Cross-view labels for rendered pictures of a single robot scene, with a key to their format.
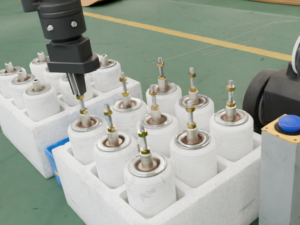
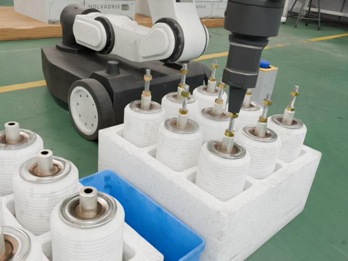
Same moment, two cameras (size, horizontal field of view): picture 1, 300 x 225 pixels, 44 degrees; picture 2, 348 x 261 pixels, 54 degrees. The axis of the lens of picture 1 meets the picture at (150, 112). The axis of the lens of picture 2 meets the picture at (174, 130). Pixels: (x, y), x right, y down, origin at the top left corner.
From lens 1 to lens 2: 1.21 m
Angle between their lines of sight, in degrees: 89
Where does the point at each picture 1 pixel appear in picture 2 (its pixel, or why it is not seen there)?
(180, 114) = (193, 109)
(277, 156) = (269, 83)
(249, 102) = (108, 110)
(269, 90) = (118, 90)
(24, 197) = not seen: outside the picture
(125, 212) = (306, 159)
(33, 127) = (156, 252)
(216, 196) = not seen: hidden behind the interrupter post
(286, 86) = (125, 82)
